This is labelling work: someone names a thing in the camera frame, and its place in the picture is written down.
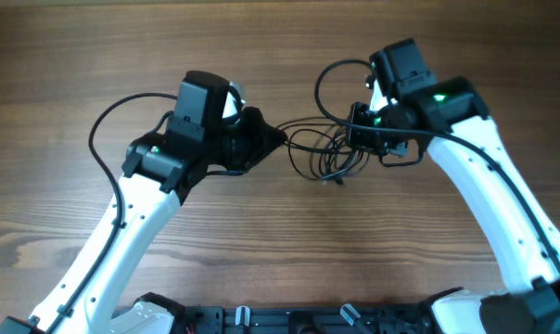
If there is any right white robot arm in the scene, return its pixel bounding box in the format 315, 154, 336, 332
347, 39, 560, 333

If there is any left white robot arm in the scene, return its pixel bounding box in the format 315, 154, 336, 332
0, 71, 286, 333

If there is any right camera black cable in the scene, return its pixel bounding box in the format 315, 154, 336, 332
313, 58, 560, 307

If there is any camera black cable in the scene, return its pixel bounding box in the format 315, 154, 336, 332
313, 58, 560, 307
43, 92, 179, 334

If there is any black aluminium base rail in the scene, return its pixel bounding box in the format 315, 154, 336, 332
172, 303, 435, 334

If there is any left camera black cable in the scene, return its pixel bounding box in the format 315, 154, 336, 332
43, 92, 179, 334

